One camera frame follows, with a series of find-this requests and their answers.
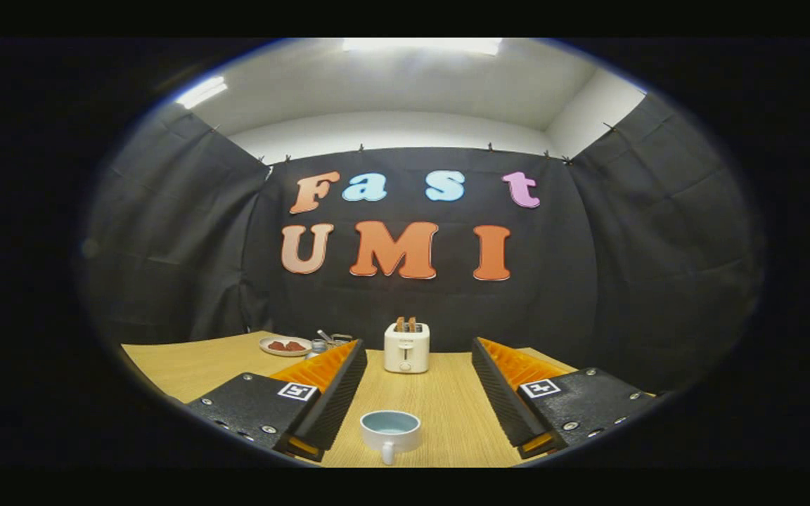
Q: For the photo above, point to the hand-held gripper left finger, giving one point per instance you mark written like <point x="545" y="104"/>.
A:
<point x="331" y="404"/>

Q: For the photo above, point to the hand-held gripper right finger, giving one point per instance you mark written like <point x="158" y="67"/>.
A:
<point x="503" y="400"/>

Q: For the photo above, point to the white cup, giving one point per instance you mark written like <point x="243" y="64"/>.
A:
<point x="391" y="430"/>

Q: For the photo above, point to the wooden table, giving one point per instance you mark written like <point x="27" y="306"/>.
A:
<point x="447" y="400"/>

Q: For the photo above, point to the small white plate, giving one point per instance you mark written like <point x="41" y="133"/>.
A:
<point x="285" y="346"/>

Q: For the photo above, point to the white toaster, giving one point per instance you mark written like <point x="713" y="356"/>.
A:
<point x="406" y="349"/>

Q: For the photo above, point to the black backdrop cloth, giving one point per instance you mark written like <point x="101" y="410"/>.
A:
<point x="201" y="246"/>

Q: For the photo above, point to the striped ceiling light panel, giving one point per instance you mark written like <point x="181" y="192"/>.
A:
<point x="201" y="91"/>

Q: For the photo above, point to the wide ceiling light panel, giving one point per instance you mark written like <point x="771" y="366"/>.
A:
<point x="422" y="45"/>

